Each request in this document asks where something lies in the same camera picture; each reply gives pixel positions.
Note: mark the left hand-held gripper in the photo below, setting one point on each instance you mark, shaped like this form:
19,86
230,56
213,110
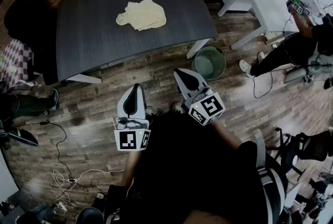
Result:
127,139

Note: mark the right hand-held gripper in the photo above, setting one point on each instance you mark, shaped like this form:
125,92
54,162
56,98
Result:
208,107

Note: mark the cream clothes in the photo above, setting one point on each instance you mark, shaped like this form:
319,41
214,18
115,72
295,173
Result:
145,15

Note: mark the person's left forearm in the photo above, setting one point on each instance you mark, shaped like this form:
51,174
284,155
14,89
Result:
130,165

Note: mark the person's right forearm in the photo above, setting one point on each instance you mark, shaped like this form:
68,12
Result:
226,134

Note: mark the person's left shoe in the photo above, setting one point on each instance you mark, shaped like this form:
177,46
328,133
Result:
151,111

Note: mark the person's shoe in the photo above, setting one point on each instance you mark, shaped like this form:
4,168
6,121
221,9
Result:
151,111
178,108

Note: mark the person's right shoe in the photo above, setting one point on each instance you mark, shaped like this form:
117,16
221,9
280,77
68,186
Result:
178,108

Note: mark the dark grey table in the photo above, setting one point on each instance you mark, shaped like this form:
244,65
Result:
91,36

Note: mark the person's body in black clothing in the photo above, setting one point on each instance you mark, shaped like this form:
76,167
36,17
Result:
187,165

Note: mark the grey white office chair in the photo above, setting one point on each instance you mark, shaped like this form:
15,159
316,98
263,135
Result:
296,74

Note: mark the white table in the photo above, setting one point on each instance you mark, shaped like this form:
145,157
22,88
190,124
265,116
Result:
270,7

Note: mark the black high-back office chair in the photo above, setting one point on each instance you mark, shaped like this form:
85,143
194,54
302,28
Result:
31,25

